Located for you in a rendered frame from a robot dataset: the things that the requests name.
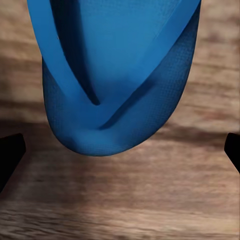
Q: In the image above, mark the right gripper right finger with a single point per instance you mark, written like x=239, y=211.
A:
x=232, y=149

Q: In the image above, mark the sandal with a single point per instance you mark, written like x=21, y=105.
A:
x=113, y=71

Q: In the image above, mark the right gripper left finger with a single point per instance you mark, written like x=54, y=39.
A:
x=12, y=150

